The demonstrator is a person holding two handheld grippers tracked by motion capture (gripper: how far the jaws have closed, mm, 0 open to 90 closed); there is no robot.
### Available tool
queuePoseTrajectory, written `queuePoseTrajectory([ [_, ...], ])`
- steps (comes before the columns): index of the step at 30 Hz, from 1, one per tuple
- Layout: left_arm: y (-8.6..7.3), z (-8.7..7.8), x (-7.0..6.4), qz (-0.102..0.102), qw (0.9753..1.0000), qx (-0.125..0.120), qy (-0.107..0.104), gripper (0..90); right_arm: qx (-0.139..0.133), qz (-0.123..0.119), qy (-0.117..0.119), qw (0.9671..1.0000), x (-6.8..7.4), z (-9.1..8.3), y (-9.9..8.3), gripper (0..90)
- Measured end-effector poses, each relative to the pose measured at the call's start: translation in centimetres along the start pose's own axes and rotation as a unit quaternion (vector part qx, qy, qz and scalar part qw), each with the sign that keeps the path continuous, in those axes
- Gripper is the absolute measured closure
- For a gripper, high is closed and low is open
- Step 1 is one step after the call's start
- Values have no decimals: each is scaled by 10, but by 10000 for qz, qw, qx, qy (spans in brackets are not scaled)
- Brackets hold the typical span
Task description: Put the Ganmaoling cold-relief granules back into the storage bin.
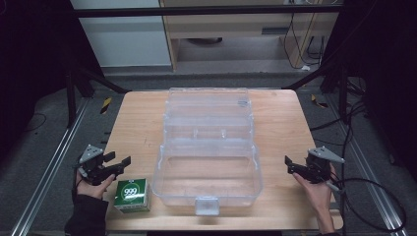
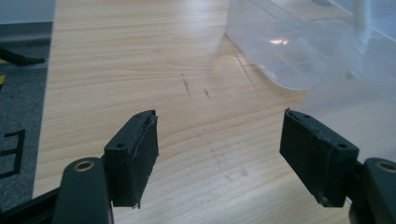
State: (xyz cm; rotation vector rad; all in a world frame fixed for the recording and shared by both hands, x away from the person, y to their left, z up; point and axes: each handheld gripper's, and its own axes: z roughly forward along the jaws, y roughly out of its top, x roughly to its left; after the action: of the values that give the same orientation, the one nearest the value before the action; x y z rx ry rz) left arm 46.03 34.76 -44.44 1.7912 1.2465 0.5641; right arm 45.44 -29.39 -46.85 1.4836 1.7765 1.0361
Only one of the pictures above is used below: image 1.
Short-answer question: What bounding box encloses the black hanging cable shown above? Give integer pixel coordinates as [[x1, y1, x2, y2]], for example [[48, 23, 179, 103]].
[[282, 13, 326, 71]]

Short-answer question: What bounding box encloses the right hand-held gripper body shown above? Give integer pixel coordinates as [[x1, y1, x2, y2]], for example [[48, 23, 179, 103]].
[[292, 146, 346, 185]]

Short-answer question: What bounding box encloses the black metal frame bar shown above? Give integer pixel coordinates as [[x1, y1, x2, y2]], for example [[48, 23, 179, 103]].
[[72, 4, 343, 19]]

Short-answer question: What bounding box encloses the person's right hand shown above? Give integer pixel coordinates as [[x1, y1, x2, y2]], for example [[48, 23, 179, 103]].
[[292, 162, 337, 214]]

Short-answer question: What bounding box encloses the light wooden desk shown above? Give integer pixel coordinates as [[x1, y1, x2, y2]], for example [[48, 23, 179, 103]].
[[158, 0, 340, 73]]

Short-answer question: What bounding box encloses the yellow and black tape strip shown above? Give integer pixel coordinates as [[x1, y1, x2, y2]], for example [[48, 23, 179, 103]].
[[310, 93, 329, 109], [99, 95, 113, 115]]

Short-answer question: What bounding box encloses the black floor cable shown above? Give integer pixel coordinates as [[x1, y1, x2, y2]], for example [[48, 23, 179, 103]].
[[309, 77, 370, 148]]

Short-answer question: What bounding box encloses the dark curtain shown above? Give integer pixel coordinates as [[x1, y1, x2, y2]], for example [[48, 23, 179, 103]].
[[320, 0, 417, 181], [0, 0, 105, 161]]

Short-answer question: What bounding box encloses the clear plastic storage box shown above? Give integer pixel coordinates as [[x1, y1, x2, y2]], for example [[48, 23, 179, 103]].
[[151, 87, 264, 217]]

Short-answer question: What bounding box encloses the white cabinet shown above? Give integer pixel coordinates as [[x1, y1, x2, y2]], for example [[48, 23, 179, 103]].
[[69, 0, 173, 69]]

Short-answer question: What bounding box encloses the green and white medicine box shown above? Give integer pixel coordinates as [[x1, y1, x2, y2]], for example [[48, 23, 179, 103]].
[[113, 178, 152, 214]]

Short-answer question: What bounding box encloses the person's left hand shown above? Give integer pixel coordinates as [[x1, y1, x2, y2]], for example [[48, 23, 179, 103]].
[[75, 170, 117, 201]]

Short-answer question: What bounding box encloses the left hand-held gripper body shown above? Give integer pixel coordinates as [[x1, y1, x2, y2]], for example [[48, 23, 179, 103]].
[[78, 144, 126, 187]]

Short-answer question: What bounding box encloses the black metal stand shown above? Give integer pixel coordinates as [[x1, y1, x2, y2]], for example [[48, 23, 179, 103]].
[[64, 63, 131, 130], [282, 62, 350, 125]]

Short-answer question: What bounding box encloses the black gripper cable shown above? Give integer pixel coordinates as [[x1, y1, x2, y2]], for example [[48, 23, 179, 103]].
[[326, 176, 408, 233]]

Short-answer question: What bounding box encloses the aluminium floor rail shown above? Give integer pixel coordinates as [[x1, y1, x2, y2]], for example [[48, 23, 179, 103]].
[[9, 97, 90, 236], [326, 93, 411, 236]]

